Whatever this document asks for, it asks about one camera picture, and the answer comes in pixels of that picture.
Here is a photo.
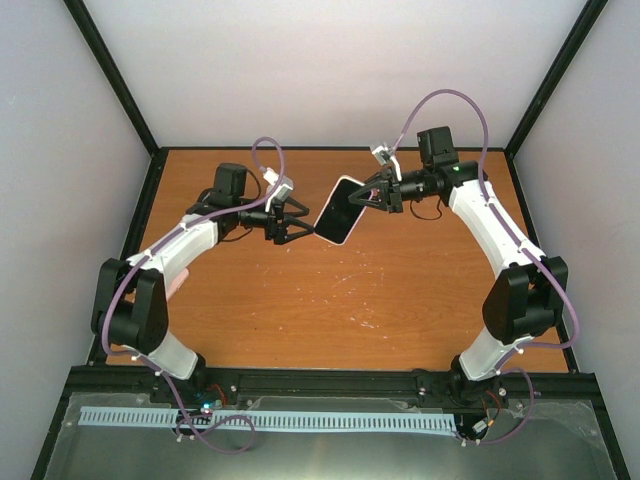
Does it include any purple cable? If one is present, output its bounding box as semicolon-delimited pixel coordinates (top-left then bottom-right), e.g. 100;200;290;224
99;137;286;454
394;88;581;446

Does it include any right black frame post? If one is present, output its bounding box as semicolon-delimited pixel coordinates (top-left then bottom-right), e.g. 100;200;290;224
504;0;609;154

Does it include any black frame post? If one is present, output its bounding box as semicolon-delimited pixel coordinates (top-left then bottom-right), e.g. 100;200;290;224
504;0;609;154
63;0;159;156

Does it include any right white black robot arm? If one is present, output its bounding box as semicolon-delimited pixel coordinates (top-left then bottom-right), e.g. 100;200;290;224
349;127;568;406

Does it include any pink phone case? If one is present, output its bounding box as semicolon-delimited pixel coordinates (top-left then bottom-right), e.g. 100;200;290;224
166;268;189;300

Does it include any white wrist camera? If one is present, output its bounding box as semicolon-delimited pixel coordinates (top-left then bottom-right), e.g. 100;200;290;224
262;168;294;211
370;143;402;182

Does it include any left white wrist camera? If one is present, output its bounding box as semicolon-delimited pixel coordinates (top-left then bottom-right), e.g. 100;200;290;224
262;168;294;211

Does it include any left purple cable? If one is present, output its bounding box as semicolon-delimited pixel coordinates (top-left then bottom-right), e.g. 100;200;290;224
99;137;286;454

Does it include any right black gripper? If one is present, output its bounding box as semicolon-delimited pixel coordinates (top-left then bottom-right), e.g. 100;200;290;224
347;166;431;213

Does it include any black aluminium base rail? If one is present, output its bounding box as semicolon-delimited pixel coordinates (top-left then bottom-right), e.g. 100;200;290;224
67;365;599;409

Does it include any left black frame post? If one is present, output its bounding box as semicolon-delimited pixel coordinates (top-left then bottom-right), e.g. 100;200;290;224
63;0;159;156

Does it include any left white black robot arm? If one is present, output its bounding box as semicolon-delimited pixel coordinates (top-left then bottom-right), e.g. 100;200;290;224
91;163;313;403

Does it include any white translucent phone case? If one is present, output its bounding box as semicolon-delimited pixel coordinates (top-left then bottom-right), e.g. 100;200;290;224
312;174;369;246

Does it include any metal front plate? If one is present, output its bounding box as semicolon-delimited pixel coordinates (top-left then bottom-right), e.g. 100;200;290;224
41;394;626;479

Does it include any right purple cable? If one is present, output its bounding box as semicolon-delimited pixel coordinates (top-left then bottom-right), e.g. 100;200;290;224
394;88;581;446

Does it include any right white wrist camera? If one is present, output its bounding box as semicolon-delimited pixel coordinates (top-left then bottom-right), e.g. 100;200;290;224
370;143;402;182

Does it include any light blue cable duct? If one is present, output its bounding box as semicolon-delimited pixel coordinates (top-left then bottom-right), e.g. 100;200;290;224
77;406;456;436

